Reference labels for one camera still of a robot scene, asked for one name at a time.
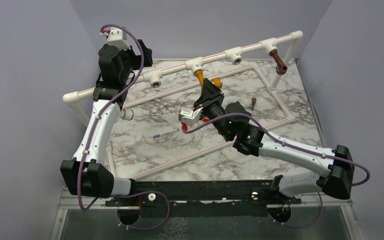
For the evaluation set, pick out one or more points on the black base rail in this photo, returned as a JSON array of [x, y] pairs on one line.
[[194, 199]]

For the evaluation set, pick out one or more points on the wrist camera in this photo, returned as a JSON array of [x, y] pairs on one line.
[[189, 117], [116, 37]]

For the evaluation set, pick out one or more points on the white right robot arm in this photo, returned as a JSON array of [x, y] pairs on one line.
[[329, 170]]

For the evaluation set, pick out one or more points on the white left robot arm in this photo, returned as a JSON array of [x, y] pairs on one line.
[[85, 174]]

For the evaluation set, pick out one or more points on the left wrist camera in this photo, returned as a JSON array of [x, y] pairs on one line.
[[116, 37]]

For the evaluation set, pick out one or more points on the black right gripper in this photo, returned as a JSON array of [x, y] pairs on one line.
[[210, 95]]

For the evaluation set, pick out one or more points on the purple capped white stick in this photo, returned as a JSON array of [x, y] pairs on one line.
[[165, 133]]

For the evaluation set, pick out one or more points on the brown water faucet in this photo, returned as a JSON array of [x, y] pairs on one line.
[[281, 67]]

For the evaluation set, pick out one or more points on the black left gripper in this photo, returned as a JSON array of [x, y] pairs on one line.
[[137, 59]]

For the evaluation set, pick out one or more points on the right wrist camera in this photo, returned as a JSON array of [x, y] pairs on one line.
[[189, 117]]

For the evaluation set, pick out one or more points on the white PVC pipe frame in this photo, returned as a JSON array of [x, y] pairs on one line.
[[153, 105]]

